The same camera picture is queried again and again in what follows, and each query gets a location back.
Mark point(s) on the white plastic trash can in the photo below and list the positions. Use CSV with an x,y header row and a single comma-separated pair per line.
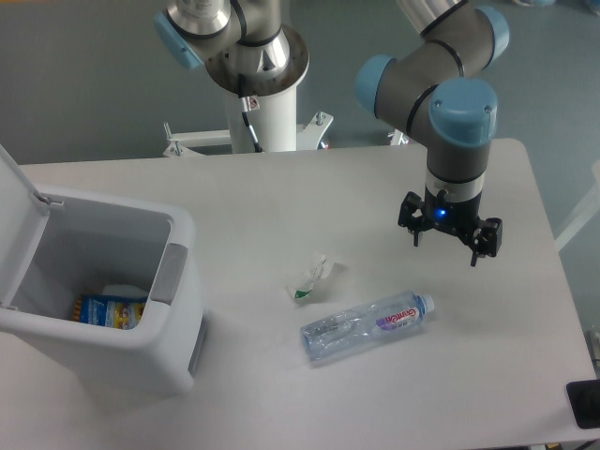
x,y
60,243

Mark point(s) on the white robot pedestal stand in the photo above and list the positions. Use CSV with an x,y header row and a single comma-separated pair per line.
x,y
259,88

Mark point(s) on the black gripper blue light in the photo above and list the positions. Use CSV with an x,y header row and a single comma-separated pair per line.
x,y
460,219

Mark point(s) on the white frame leg at right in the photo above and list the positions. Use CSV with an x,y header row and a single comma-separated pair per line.
x,y
581,214

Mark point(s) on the black device at table edge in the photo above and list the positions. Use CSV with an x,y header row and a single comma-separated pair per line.
x,y
584,400

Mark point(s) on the white paper wrapper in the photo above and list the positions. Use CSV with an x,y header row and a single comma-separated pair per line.
x,y
301,287

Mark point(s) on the clear plastic water bottle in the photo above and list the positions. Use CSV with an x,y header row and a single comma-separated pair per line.
x,y
370,324

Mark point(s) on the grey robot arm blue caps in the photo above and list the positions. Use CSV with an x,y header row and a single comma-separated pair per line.
x,y
433,95

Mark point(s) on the blue snack package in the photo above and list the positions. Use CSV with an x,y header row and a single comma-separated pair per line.
x,y
109,311

